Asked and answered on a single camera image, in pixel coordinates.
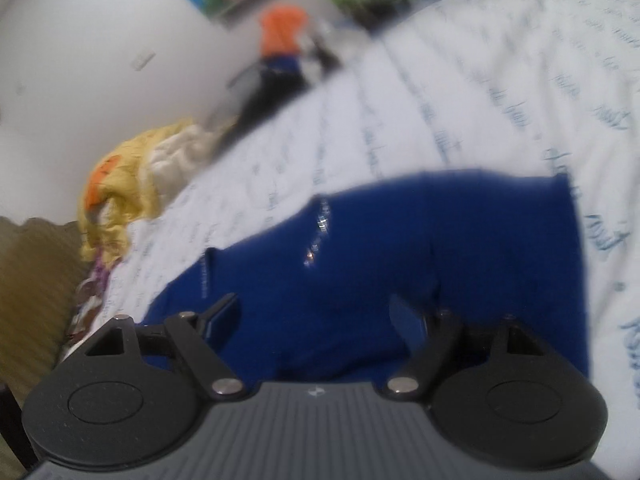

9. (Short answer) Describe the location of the yellow quilt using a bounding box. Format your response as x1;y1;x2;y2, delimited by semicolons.
80;117;237;264

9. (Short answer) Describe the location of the white printed bed sheet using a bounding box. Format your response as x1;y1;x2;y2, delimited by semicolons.
65;0;640;480

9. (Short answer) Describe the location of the orange cloth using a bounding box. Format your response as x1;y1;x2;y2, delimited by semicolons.
259;5;308;57

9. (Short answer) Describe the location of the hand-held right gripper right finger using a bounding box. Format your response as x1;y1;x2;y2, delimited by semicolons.
386;293;546;402

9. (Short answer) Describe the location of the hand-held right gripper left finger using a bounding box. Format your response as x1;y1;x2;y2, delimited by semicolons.
85;293;246;402

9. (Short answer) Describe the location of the blue garment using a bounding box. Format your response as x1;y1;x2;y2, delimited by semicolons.
142;170;592;387

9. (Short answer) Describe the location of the purple printed cloth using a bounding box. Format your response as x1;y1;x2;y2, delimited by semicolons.
67;250;124;342

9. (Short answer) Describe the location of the brown ribbed headboard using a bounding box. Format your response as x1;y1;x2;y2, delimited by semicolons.
0;216;92;397

